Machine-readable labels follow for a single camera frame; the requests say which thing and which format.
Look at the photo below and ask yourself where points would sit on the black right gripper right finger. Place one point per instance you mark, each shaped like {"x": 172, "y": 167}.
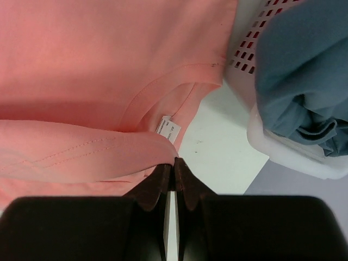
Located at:
{"x": 234, "y": 227}

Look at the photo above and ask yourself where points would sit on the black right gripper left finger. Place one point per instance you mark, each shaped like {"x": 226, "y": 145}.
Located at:
{"x": 130, "y": 227}

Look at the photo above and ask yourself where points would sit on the salmon pink t-shirt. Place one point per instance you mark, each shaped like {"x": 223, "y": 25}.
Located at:
{"x": 95, "y": 94}

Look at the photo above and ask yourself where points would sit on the white plastic laundry basket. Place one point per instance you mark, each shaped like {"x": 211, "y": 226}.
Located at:
{"x": 240, "y": 76}

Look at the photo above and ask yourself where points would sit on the blue-grey t-shirt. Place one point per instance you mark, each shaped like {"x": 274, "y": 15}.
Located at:
{"x": 301, "y": 75}

